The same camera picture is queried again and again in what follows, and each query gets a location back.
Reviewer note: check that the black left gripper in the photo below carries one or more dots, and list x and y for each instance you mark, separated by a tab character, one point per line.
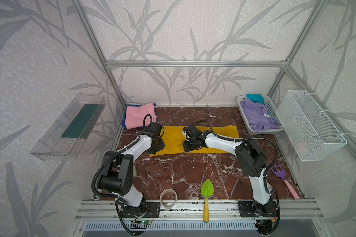
157	145

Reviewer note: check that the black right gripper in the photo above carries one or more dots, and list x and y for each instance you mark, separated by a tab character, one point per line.
189	144

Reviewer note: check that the yellow printed t-shirt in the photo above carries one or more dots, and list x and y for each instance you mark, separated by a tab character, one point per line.
173	138

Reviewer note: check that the grey plastic laundry basket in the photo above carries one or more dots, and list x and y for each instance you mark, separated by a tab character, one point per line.
272	112

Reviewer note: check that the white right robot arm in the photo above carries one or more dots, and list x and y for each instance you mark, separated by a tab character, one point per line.
192	132

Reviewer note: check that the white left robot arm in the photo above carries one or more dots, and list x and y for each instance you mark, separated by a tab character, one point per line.
115	176

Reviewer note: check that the pink folded t-shirt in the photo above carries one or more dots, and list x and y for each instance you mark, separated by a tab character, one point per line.
138	116

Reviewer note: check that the blue folded t-shirt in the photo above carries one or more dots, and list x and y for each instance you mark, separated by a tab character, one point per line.
124	118

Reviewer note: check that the green toy trowel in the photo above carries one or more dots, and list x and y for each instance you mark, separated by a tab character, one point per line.
207	190

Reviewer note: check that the clear tape roll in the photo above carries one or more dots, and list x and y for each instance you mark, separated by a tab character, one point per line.
168	199

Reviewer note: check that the purple t-shirt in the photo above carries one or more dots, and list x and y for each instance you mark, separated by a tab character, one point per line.
257	115

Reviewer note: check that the teal t-shirt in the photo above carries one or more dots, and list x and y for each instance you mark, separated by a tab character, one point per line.
256	98

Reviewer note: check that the dark green sponge pad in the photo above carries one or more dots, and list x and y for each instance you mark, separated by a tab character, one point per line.
83	123

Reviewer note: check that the purple pink toy rake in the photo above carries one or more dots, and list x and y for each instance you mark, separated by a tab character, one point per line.
279	171

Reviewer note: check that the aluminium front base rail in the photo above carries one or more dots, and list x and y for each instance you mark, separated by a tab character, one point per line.
104	210

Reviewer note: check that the clear plastic wall shelf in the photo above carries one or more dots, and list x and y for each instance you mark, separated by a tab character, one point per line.
51	146

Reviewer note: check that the white wire mesh basket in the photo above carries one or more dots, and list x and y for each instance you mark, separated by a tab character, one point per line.
308	127

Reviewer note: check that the aluminium frame profile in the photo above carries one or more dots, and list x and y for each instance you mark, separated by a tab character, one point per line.
284	65

